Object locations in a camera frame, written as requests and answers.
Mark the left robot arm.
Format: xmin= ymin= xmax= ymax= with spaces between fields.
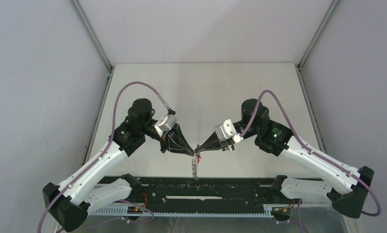
xmin=42 ymin=98 xmax=195 ymax=232

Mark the red handled keyring holder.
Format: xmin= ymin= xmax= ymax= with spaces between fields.
xmin=191 ymin=152 xmax=201 ymax=181

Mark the purple cable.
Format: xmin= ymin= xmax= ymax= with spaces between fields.
xmin=239 ymin=89 xmax=382 ymax=217
xmin=36 ymin=81 xmax=176 ymax=233

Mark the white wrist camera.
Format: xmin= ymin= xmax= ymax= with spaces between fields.
xmin=154 ymin=114 xmax=177 ymax=134
xmin=214 ymin=119 xmax=244 ymax=143

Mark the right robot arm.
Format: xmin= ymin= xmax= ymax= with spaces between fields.
xmin=195 ymin=99 xmax=374 ymax=218

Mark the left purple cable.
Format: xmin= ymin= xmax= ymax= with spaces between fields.
xmin=36 ymin=81 xmax=176 ymax=233

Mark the white slotted cable duct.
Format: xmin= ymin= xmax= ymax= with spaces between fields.
xmin=91 ymin=205 xmax=279 ymax=218

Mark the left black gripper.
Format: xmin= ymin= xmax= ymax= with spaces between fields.
xmin=141 ymin=122 xmax=195 ymax=157

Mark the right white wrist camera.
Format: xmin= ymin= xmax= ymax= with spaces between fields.
xmin=214 ymin=119 xmax=244 ymax=143

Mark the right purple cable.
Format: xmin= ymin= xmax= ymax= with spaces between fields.
xmin=239 ymin=89 xmax=382 ymax=217

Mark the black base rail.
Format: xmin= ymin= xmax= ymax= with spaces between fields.
xmin=97 ymin=175 xmax=297 ymax=215

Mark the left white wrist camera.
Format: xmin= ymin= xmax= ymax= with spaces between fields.
xmin=154 ymin=114 xmax=177 ymax=134

